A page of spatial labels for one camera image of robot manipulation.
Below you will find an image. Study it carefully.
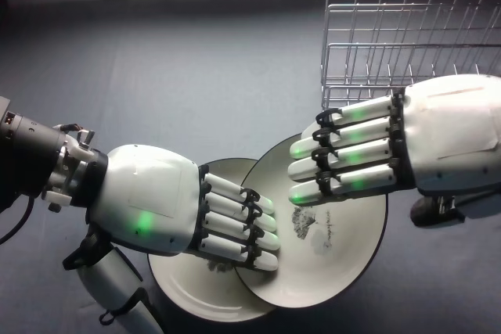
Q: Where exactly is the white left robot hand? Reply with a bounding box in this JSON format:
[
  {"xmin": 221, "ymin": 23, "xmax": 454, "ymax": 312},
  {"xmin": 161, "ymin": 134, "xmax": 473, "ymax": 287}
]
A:
[{"xmin": 62, "ymin": 144, "xmax": 281, "ymax": 334}]

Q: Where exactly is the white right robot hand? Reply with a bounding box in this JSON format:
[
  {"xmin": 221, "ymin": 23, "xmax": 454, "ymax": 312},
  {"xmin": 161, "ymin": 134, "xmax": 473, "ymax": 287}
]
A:
[{"xmin": 287, "ymin": 74, "xmax": 501, "ymax": 228}]

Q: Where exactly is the white plate with dark rim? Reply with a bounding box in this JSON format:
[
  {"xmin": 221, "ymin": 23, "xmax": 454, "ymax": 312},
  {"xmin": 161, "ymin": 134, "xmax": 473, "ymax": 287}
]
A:
[
  {"xmin": 146, "ymin": 157, "xmax": 275, "ymax": 323},
  {"xmin": 233, "ymin": 132, "xmax": 389, "ymax": 308}
]

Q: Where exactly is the silver wire dish rack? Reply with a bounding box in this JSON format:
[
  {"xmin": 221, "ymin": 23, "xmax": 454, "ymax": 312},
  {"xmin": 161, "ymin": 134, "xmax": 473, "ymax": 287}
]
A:
[{"xmin": 319, "ymin": 0, "xmax": 501, "ymax": 112}]

